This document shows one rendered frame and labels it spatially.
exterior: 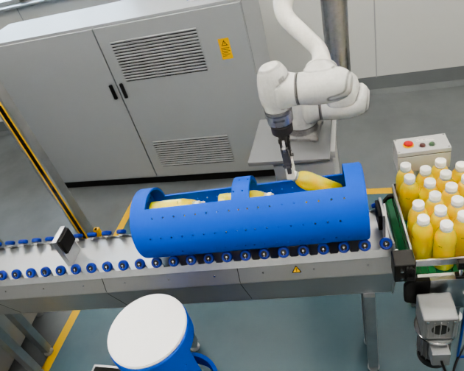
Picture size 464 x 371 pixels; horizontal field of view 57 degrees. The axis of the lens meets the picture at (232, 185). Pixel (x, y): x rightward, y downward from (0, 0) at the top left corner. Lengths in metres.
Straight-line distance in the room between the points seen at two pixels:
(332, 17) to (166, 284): 1.26
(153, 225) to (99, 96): 2.06
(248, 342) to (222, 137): 1.58
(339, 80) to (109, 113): 2.54
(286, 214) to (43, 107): 2.78
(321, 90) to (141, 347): 0.99
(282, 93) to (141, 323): 0.90
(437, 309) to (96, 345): 2.07
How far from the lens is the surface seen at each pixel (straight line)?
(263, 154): 2.09
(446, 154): 1.90
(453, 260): 1.64
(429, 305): 1.65
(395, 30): 4.30
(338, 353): 2.53
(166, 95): 3.33
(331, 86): 1.35
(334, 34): 1.86
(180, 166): 3.70
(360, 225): 1.54
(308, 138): 2.11
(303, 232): 1.55
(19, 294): 2.25
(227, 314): 2.76
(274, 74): 1.36
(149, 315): 1.57
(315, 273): 1.73
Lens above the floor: 2.22
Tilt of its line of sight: 38 degrees down
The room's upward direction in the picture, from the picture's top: 17 degrees counter-clockwise
